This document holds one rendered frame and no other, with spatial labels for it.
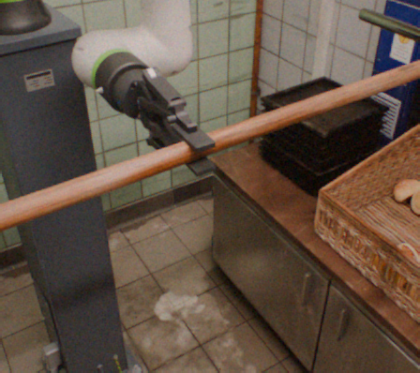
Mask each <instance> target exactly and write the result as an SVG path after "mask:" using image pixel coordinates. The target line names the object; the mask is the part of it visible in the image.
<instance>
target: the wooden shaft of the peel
mask: <svg viewBox="0 0 420 373"><path fill-rule="evenodd" d="M418 79H420V60H418V61H416V62H413V63H410V64H408V65H405V66H402V67H397V68H394V69H392V70H389V71H386V72H384V73H381V74H378V75H375V76H372V77H369V78H366V79H363V80H361V81H359V82H355V83H352V84H349V85H346V86H343V87H340V88H338V89H335V90H332V91H330V92H327V93H324V94H321V95H318V96H315V97H311V98H308V99H305V100H302V101H300V102H297V103H293V104H290V105H287V106H284V107H281V108H278V109H275V110H272V111H270V112H266V113H263V114H260V115H257V116H254V117H251V118H248V119H246V120H243V121H241V122H238V123H235V124H233V125H230V126H227V127H223V128H220V129H217V130H214V131H211V132H209V133H206V134H207V135H208V136H210V137H211V138H212V139H213V140H214V141H215V142H216V147H214V148H211V149H208V150H205V151H202V152H200V153H195V152H194V151H193V150H192V149H191V148H190V147H189V146H188V145H187V144H186V143H185V142H179V143H177V144H174V145H172V146H169V147H166V148H163V149H160V150H157V151H155V152H152V153H150V154H147V155H144V156H141V157H136V158H133V159H131V160H128V161H125V162H122V163H120V164H117V165H114V166H110V167H107V168H104V169H101V170H98V171H95V172H91V173H88V174H86V175H83V176H80V177H77V178H74V179H71V180H68V181H66V182H63V183H61V184H58V185H55V186H50V187H48V188H45V189H42V190H40V191H37V192H34V193H31V194H29V195H26V196H23V197H20V198H18V199H15V200H12V201H7V202H4V203H1V204H0V231H4V230H6V229H9V228H12V227H17V226H20V225H22V224H24V223H27V222H30V221H33V220H35V219H38V218H41V217H43V216H47V215H49V214H51V213H54V212H57V211H60V210H62V209H65V208H68V207H69V206H72V205H75V204H78V203H80V202H83V201H88V200H90V199H93V198H95V197H97V196H100V195H103V194H106V193H108V192H111V191H113V190H116V189H117V188H120V187H124V186H127V185H130V184H133V183H135V182H138V181H141V180H143V179H145V178H148V177H151V176H153V175H156V174H159V173H162V172H165V171H168V170H171V169H172V168H175V167H178V166H183V165H186V164H188V163H190V162H193V161H196V160H199V159H201V158H204V157H208V156H211V155H213V154H216V153H218V152H221V151H224V150H227V149H229V148H232V147H234V146H236V145H238V144H241V143H244V142H248V141H251V140H254V139H256V138H259V137H261V136H264V135H266V134H269V133H272V132H274V131H277V130H280V129H283V128H284V127H289V126H292V125H294V124H296V123H299V122H301V121H304V120H307V119H309V118H311V117H314V116H317V115H320V114H322V113H325V112H329V111H332V110H334V109H337V108H339V107H342V106H345V105H348V104H350V103H355V102H357V101H359V100H362V99H365V98H367V97H372V96H375V95H377V94H379V93H382V92H384V91H387V90H390V89H393V88H395V87H398V86H401V85H403V84H405V83H408V82H412V81H415V80H418Z"/></svg>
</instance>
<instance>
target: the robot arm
mask: <svg viewBox="0 0 420 373"><path fill-rule="evenodd" d="M189 6H190V0H140V8H141V17H140V23H139V25H138V26H137V27H133V28H125V29H113V30H96V31H92V32H89V33H87V34H85V35H84V36H82V37H81V38H80V39H79V40H78V41H77V42H76V44H75V45H74V48H73V51H72V55H71V62H72V66H73V69H74V72H75V74H76V75H77V77H78V78H79V79H80V80H81V82H83V83H84V84H85V85H87V86H88V87H91V88H93V89H95V90H97V93H98V94H100V95H101V96H102V97H103V98H104V99H105V100H106V101H107V103H109V104H110V106H111V107H112V108H113V109H114V110H116V111H118V112H121V113H124V114H125V115H127V116H128V117H130V118H133V119H136V120H140V121H141V122H142V124H143V126H144V127H145V128H146V129H148V131H149V135H150V136H148V139H146V143H147V145H148V146H153V147H154V148H155V149H156V150H160V149H163V148H166V147H169V146H172V145H174V144H177V143H179V142H185V143H186V144H187V145H188V146H189V147H190V148H191V149H192V150H193V151H194V152H195V153H200V152H202V151H205V150H208V149H211V148H214V147H216V142H215V141H214V140H213V139H212V138H211V137H210V136H208V135H207V134H206V133H205V132H204V131H203V130H201V129H200V128H199V127H198V126H197V124H196V123H195V122H194V121H193V120H192V119H191V118H189V117H188V112H187V111H185V110H184V106H186V105H187V103H186V101H185V100H184V98H183V97H182V96H181V95H180V94H178V92H177V91H176V90H175V89H174V88H173V87H172V85H171V84H170V83H169V82H168V81H167V80H166V79H165V77H171V76H174V75H177V74H179V73H180V72H182V71H183V70H184V69H185V68H186V67H187V66H188V64H189V62H190V60H191V57H192V54H193V44H192V35H191V22H190V8H189ZM51 22H52V16H51V12H50V10H49V9H48V8H47V6H46V5H45V3H44V1H43V0H0V36H17V35H23V34H28V33H33V32H36V31H38V30H41V29H43V28H45V27H47V26H49V25H50V23H51ZM174 123H176V124H174ZM172 124H174V125H172ZM186 166H187V167H188V168H189V169H190V170H191V171H192V172H193V173H194V174H195V175H196V176H199V175H202V174H205V173H208V172H212V171H215V170H216V166H215V165H214V164H213V163H212V162H211V161H210V160H209V159H208V158H207V157H204V158H201V159H199V160H196V161H193V162H190V163H188V164H186Z"/></svg>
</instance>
